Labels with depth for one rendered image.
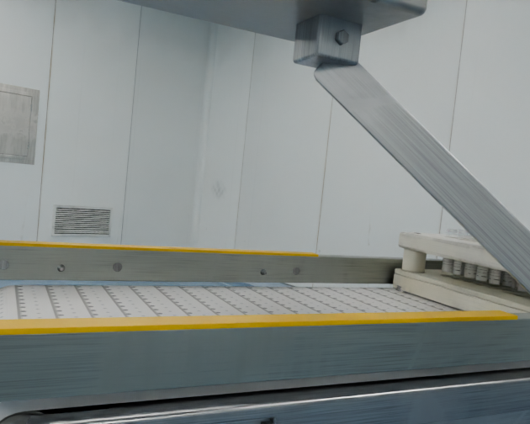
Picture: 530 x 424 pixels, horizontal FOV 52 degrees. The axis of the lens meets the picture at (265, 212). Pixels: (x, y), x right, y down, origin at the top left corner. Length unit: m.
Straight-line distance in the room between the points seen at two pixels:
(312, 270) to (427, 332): 0.28
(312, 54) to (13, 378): 0.22
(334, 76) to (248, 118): 5.34
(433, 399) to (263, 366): 0.13
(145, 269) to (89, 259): 0.06
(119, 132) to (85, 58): 0.77
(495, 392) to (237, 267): 0.29
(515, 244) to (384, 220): 3.99
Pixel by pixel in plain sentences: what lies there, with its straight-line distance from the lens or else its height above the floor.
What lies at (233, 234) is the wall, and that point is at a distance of 5.71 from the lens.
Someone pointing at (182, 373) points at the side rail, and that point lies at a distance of 0.29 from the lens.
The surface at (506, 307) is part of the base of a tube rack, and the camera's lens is 0.58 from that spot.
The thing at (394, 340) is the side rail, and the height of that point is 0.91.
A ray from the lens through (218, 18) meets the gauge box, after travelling 0.35.
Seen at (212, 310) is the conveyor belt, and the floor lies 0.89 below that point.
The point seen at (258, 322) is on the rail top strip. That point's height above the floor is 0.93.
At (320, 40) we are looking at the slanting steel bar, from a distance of 0.32.
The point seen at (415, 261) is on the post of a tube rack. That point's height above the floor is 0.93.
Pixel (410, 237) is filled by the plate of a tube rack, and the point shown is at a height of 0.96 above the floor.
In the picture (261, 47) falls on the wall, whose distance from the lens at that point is 5.72.
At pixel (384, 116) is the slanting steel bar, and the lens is 0.33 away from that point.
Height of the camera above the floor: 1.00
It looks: 3 degrees down
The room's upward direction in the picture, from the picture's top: 6 degrees clockwise
